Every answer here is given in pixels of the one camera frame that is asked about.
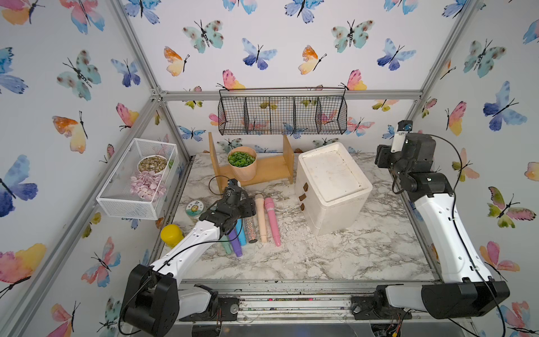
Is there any blue toy microphone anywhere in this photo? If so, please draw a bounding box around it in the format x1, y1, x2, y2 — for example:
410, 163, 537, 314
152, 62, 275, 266
235, 219, 247, 247

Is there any glitter toy microphone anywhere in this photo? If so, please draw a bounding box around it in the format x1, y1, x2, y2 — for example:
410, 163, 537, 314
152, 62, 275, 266
244, 217, 258, 244

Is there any beige toy microphone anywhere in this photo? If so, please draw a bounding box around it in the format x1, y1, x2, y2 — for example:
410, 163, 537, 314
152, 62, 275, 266
255, 194, 268, 244

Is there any pink toy microphone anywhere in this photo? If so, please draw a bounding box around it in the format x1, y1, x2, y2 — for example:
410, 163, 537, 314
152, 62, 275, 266
264, 197, 282, 247

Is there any purple toy microphone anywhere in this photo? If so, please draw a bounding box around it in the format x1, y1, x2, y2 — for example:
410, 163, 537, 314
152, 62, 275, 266
228, 229, 243, 258

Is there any green toy microphone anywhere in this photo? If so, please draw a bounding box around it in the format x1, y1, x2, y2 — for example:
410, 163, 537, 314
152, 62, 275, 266
220, 235, 233, 255

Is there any white plastic drawer unit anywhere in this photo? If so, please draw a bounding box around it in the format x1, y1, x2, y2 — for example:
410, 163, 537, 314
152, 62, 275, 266
294, 143, 373, 236

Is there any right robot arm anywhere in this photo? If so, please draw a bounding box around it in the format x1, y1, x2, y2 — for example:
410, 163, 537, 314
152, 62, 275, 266
376, 131, 510, 320

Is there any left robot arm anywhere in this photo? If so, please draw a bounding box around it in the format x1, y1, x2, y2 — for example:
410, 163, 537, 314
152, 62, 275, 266
118, 178, 256, 336

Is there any round green tin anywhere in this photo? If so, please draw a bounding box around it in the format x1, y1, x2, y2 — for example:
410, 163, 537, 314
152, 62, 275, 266
185, 200, 205, 218

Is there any peach pot with greens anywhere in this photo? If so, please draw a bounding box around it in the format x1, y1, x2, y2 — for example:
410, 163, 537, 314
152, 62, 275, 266
227, 147, 258, 182

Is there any wooden shelf rack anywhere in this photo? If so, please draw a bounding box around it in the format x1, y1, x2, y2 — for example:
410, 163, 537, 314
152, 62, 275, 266
209, 133, 296, 193

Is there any yellow plastic toy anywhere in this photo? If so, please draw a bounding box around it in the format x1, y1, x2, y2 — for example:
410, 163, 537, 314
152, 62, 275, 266
160, 224, 184, 249

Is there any bowl of seeds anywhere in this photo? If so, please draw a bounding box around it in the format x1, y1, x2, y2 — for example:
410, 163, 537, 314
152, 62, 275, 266
137, 155, 168, 174

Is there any pile of pink slices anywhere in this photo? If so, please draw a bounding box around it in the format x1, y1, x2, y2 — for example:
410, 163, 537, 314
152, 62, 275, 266
130, 171, 167, 202

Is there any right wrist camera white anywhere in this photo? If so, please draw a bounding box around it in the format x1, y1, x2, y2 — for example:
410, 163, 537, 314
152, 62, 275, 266
391, 120, 414, 153

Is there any white mesh wall basket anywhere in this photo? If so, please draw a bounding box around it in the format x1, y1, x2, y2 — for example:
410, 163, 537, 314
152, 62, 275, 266
96, 138, 178, 220

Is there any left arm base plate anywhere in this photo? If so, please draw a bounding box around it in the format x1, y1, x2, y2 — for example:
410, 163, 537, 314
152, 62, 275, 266
178, 296, 239, 322

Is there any black wire wall basket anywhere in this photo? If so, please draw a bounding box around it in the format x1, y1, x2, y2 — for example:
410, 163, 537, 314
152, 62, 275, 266
216, 86, 348, 139

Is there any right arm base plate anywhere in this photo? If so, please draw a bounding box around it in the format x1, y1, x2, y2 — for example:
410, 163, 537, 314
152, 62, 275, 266
350, 290, 412, 320

